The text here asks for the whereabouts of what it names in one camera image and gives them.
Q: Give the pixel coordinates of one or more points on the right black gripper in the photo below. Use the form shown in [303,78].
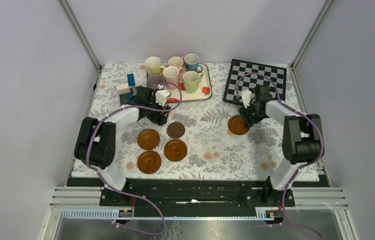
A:
[245,112]

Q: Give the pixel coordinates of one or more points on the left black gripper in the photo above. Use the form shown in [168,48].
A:
[159,119]

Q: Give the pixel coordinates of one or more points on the brown coaster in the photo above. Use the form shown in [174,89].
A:
[149,162]
[237,125]
[175,150]
[148,139]

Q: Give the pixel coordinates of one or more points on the dark walnut coaster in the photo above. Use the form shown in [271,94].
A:
[175,130]

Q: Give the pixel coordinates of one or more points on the black white chessboard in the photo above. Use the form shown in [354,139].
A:
[246,75]

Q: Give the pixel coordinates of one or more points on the green mug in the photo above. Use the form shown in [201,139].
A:
[191,81]

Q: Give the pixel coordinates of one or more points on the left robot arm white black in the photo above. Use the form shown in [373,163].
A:
[96,141]

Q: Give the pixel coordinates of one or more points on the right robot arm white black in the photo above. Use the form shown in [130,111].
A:
[302,139]

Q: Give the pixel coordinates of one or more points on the grey purple mug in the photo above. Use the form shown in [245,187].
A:
[155,81]

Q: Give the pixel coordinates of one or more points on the toy block stack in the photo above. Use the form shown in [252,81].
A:
[127,90]

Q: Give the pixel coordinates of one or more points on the yellow mug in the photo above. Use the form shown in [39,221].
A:
[154,65]

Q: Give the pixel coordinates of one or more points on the pink mug front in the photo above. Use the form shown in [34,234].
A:
[172,76]

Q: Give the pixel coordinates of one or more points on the pink mug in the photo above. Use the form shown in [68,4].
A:
[172,76]
[176,61]

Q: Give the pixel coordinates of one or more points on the pink mug back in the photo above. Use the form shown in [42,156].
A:
[176,61]

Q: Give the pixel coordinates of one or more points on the strawberry print serving tray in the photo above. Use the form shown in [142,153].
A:
[204,91]

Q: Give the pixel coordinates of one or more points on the blue mug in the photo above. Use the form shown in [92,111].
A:
[191,62]

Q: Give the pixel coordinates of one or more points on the floral tablecloth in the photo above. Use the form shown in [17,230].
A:
[213,152]

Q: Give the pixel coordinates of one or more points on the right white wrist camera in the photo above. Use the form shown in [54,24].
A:
[247,96]

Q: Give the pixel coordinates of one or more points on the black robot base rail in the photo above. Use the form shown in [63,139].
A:
[188,198]

